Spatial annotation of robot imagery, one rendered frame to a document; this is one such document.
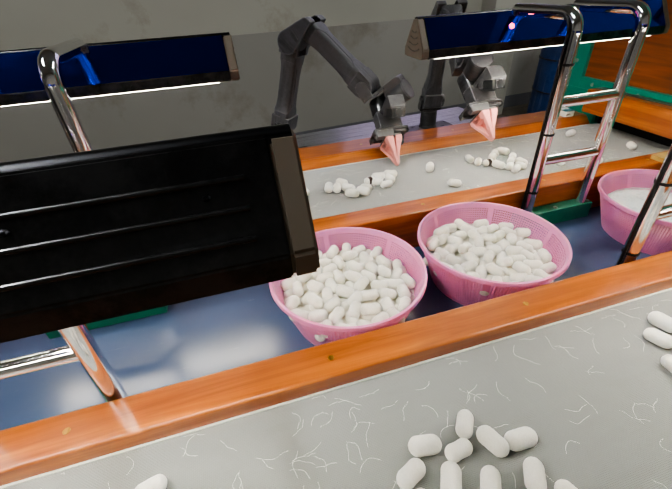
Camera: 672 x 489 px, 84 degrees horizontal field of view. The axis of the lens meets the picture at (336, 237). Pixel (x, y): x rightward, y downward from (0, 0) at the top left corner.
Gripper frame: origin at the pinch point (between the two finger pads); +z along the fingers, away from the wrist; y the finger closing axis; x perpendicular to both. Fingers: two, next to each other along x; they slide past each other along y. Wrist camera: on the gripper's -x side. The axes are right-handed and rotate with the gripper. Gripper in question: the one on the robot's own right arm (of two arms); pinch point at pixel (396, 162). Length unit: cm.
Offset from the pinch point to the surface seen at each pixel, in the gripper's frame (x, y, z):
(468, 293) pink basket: -30, -9, 39
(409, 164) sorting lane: 1.0, 4.0, 0.8
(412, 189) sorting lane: -8.3, -2.1, 11.6
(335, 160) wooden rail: 5.8, -15.4, -5.9
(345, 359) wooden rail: -40, -34, 44
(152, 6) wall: 121, -77, -189
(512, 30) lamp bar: -35.4, 16.0, -9.0
